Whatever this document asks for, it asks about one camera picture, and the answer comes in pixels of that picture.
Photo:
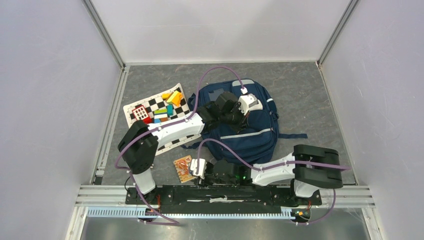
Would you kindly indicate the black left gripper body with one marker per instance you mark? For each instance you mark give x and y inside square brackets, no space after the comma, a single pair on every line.
[234,119]

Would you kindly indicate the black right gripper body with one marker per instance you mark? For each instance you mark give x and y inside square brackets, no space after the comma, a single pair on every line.
[210,178]

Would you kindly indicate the orange spiral notebook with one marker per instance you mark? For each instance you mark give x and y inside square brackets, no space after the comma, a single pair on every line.
[182,166]

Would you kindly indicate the navy blue student backpack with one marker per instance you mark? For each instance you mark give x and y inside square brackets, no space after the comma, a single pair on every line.
[256,144]

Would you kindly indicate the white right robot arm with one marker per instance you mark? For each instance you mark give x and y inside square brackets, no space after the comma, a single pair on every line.
[308,167]

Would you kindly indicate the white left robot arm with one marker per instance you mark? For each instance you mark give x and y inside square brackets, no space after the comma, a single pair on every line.
[139,145]

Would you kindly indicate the orange yellow wedge block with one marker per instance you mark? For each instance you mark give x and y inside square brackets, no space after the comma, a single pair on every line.
[175,98]

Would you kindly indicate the black white chessboard mat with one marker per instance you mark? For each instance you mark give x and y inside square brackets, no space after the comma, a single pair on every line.
[156,107]

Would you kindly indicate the teal toy block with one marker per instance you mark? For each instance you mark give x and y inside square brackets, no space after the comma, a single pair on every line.
[170,110]

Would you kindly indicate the yellow toy block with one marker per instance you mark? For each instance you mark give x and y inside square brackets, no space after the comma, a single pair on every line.
[165,96]

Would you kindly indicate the red window toy block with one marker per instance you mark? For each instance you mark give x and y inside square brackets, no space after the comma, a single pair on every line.
[141,114]

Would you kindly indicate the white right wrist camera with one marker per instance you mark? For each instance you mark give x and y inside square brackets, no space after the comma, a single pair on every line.
[197,167]

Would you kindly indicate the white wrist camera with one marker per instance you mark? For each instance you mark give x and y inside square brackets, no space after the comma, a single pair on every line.
[197,167]
[248,102]

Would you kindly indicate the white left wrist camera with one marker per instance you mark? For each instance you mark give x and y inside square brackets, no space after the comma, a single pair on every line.
[248,102]

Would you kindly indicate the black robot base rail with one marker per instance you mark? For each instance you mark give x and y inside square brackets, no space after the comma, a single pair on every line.
[221,199]

